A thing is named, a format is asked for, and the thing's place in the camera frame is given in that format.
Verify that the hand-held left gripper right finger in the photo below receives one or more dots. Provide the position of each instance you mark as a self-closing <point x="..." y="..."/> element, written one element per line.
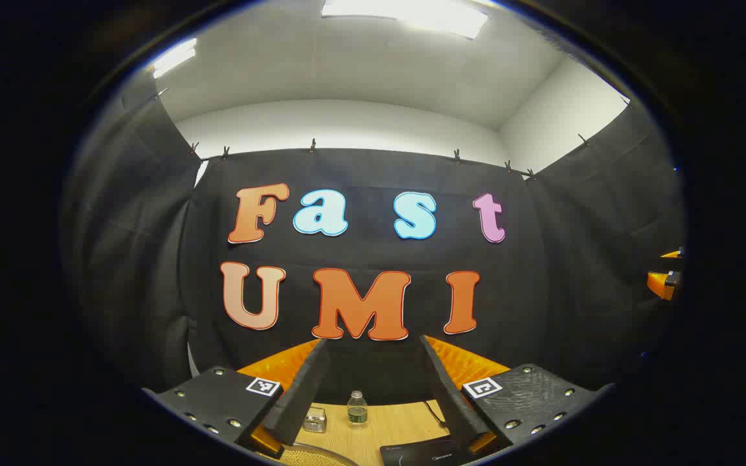
<point x="447" y="388"/>

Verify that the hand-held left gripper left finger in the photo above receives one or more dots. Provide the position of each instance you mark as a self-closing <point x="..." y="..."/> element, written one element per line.
<point x="302" y="388"/>

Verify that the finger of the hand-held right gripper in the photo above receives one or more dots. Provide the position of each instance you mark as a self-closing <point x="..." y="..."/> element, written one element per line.
<point x="659" y="285"/>
<point x="672" y="254"/>

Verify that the black induction cooktop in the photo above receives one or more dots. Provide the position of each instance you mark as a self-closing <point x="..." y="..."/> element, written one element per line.
<point x="425" y="454"/>

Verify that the clear plastic water bottle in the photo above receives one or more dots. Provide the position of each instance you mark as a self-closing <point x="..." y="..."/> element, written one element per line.
<point x="357" y="409"/>

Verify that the pile of yellow soybeans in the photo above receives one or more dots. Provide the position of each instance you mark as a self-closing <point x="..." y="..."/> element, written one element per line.
<point x="308" y="459"/>

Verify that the row of black cloth clips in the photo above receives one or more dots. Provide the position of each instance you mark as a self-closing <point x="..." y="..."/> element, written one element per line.
<point x="312" y="145"/>

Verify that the ceiling light panel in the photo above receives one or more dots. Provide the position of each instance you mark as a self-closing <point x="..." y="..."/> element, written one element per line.
<point x="175" y="58"/>
<point x="412" y="13"/>

